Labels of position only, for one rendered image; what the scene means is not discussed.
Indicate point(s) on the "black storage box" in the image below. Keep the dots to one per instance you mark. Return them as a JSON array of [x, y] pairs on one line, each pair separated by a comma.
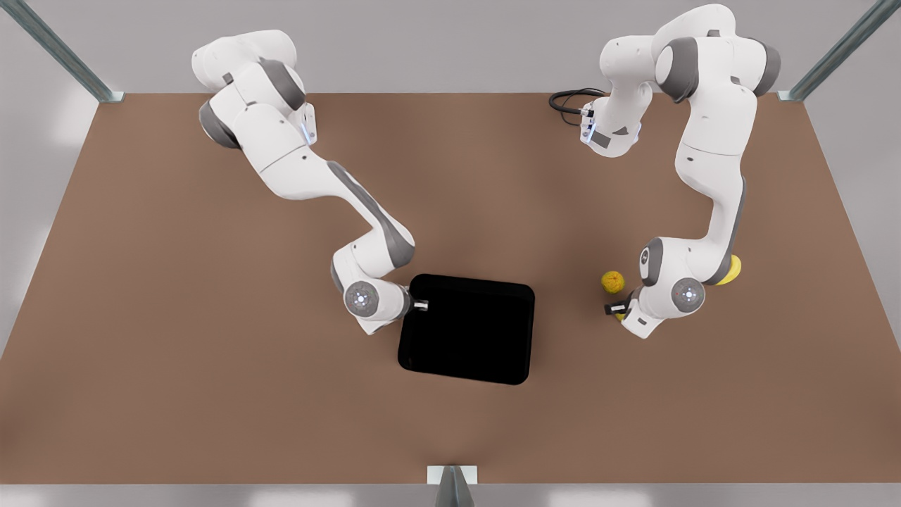
[[464, 331]]

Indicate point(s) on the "silver frame post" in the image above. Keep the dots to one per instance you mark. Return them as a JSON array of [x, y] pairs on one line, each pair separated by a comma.
[[452, 486], [60, 53], [838, 53]]

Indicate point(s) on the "smooth yellow fruit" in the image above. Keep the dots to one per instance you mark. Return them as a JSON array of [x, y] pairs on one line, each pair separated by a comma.
[[733, 272]]

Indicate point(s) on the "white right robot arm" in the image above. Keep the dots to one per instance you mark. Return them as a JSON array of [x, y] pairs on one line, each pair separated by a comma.
[[281, 144]]

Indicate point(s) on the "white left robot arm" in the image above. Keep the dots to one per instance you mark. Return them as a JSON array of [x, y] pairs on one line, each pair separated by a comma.
[[711, 120]]

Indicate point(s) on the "round textured yellow fruit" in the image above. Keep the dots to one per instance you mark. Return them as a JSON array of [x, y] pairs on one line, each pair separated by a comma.
[[613, 282]]

